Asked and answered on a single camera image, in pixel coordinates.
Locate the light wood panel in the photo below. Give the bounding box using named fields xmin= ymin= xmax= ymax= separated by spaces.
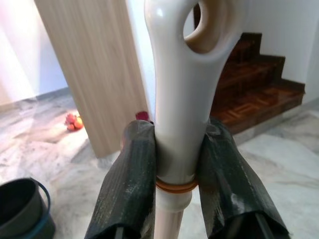
xmin=34 ymin=0 xmax=152 ymax=159

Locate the beige long-handled broom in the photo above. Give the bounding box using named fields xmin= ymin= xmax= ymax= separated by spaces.
xmin=143 ymin=0 xmax=241 ymax=239

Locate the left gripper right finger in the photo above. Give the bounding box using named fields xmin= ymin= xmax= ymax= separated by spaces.
xmin=196 ymin=118 xmax=291 ymax=239

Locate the black plastic bucket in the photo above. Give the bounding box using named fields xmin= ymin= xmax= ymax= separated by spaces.
xmin=0 ymin=177 xmax=56 ymax=239

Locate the red and orange fruit toy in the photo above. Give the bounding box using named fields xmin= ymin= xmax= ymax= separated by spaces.
xmin=64 ymin=113 xmax=85 ymax=131

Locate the small dark red object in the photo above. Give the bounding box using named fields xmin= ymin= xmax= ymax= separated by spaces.
xmin=135 ymin=111 xmax=155 ymax=124

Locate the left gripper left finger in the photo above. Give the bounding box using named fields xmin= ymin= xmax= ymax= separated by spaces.
xmin=84 ymin=120 xmax=158 ymax=239

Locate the orange rubber band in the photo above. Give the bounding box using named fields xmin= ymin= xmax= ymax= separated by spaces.
xmin=155 ymin=179 xmax=198 ymax=194

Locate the dark wooden staircase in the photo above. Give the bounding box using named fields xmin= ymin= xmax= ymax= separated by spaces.
xmin=193 ymin=31 xmax=307 ymax=136

